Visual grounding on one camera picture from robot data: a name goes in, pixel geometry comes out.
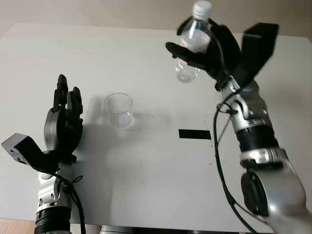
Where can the black tape strip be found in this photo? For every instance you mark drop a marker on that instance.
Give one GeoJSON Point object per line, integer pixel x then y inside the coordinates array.
{"type": "Point", "coordinates": [195, 134]}

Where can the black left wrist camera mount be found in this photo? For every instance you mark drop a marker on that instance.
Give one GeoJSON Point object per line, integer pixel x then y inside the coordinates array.
{"type": "Point", "coordinates": [26, 151]}

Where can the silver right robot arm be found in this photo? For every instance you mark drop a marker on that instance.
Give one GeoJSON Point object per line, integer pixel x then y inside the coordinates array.
{"type": "Point", "coordinates": [280, 175]}

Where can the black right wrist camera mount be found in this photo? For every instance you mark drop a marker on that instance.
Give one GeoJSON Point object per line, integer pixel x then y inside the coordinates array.
{"type": "Point", "coordinates": [258, 46]}

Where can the clear plastic water bottle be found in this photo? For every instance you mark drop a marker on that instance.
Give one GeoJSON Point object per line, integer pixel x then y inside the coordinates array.
{"type": "Point", "coordinates": [195, 34]}

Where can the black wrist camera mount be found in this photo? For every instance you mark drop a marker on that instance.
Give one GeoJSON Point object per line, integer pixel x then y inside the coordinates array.
{"type": "Point", "coordinates": [258, 46]}
{"type": "Point", "coordinates": [26, 151]}

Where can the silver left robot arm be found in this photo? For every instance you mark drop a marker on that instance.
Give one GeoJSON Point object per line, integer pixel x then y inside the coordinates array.
{"type": "Point", "coordinates": [51, 204]}

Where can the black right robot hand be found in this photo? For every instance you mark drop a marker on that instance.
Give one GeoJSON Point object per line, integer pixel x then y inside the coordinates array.
{"type": "Point", "coordinates": [229, 51]}

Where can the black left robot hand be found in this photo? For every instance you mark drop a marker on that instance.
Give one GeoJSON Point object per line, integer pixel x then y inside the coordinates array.
{"type": "Point", "coordinates": [54, 131]}

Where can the clear plastic cup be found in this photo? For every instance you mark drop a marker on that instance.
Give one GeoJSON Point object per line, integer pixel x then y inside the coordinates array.
{"type": "Point", "coordinates": [119, 109]}

